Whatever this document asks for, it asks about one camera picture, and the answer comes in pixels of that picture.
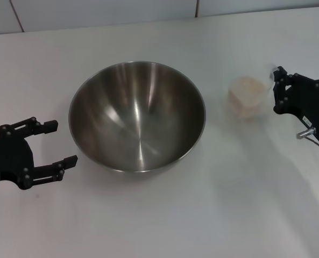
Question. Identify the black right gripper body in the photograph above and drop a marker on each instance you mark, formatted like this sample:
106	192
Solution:
307	102

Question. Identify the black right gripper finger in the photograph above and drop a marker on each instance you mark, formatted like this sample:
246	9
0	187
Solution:
283	76
279	99

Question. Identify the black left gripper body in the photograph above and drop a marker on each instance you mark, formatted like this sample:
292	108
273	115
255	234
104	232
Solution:
8	156

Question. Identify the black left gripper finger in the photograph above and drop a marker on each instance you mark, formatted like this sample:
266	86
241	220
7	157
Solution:
38	127
54	169

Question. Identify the clear plastic measuring cup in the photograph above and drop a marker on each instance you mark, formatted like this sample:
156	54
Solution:
268	83

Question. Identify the white rice grains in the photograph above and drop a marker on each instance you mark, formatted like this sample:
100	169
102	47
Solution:
245	92

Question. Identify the stainless steel mixing bowl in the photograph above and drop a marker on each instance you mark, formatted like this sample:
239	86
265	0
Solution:
137	118

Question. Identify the silver metal stud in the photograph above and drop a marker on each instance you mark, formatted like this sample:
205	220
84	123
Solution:
305	133

